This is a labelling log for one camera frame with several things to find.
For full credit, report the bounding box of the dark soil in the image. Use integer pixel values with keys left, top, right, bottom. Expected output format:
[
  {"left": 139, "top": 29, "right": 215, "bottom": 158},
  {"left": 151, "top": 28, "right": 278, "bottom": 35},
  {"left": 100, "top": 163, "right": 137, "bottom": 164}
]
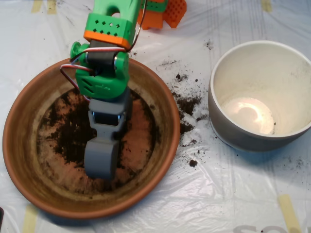
[{"left": 42, "top": 88, "right": 161, "bottom": 192}]

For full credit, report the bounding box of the spilled soil pile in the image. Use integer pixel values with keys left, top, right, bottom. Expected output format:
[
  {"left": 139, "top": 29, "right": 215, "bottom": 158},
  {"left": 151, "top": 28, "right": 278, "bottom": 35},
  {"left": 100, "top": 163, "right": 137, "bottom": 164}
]
[{"left": 171, "top": 91, "right": 204, "bottom": 135}]

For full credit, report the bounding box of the terracotta saucer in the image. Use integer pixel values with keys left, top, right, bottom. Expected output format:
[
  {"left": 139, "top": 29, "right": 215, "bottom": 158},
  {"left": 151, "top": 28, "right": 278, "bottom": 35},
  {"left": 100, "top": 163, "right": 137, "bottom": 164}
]
[{"left": 2, "top": 53, "right": 181, "bottom": 220}]

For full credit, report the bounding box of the white ceramic pot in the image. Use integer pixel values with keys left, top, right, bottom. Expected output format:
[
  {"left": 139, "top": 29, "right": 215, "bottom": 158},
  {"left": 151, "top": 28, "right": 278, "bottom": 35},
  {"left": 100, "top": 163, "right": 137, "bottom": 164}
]
[{"left": 207, "top": 40, "right": 311, "bottom": 152}]

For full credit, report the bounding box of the clear plastic cover sheet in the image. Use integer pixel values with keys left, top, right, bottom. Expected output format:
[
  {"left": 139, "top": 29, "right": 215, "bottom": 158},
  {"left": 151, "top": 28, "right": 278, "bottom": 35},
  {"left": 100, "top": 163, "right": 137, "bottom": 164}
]
[{"left": 0, "top": 0, "right": 311, "bottom": 233}]

